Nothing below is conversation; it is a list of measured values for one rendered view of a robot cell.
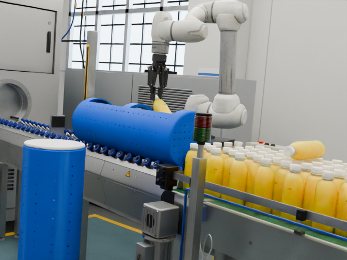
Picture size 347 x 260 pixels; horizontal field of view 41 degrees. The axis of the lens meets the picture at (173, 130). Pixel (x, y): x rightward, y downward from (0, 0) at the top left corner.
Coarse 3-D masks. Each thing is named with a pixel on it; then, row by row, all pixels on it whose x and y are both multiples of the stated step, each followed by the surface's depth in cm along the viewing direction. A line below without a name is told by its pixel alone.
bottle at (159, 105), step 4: (156, 100) 233; (160, 100) 233; (156, 104) 232; (160, 104) 231; (164, 104) 232; (156, 108) 231; (160, 108) 230; (164, 108) 230; (168, 108) 231; (168, 112) 229
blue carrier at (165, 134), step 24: (72, 120) 272; (96, 120) 254; (120, 120) 238; (144, 120) 225; (168, 120) 214; (192, 120) 218; (96, 144) 264; (120, 144) 240; (144, 144) 223; (168, 144) 209
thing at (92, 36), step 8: (88, 32) 341; (96, 32) 341; (88, 40) 341; (96, 40) 342; (88, 48) 341; (96, 48) 343; (88, 56) 341; (96, 56) 343; (88, 64) 341; (88, 72) 341; (88, 80) 342; (88, 88) 342; (88, 96) 343
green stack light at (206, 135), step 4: (196, 128) 161; (200, 128) 160; (204, 128) 160; (208, 128) 160; (196, 132) 161; (200, 132) 160; (204, 132) 160; (208, 132) 161; (196, 136) 161; (200, 136) 160; (204, 136) 160; (208, 136) 161; (196, 140) 161; (200, 140) 160; (204, 140) 160; (208, 140) 161
